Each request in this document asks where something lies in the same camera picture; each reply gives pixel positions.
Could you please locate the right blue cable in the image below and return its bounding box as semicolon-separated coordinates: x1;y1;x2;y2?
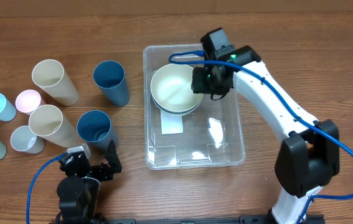
168;49;353;224

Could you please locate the white label in bin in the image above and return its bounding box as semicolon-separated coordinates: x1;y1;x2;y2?
161;111;183;134

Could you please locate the clear plastic storage bin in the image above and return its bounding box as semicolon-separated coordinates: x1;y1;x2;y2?
143;44;246;170

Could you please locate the tall cream cup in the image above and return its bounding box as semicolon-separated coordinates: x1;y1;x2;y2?
29;105;78;147
32;59;79;106

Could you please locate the small pink cup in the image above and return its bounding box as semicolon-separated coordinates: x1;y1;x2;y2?
15;90;46;115

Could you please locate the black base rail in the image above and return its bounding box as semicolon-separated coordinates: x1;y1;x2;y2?
106;214;325;224

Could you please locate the tall dark blue cup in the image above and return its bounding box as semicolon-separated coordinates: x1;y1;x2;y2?
77;110;119;151
93;60;130;107

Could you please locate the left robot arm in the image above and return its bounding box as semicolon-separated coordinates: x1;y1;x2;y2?
55;141;122;224

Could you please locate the blue bowl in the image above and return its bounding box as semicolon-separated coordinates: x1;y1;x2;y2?
152;99;202;116

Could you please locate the cream bowl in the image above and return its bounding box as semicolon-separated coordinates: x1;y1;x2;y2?
150;63;204;112

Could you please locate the tall dark blue cup front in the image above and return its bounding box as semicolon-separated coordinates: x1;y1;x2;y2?
77;110;119;151

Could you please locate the tall cream cup front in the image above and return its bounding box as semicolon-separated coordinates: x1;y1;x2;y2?
29;105;78;147

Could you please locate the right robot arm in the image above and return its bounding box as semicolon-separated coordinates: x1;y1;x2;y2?
192;45;340;223

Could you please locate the small grey cup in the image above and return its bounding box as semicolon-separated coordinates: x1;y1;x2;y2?
10;126;45;154

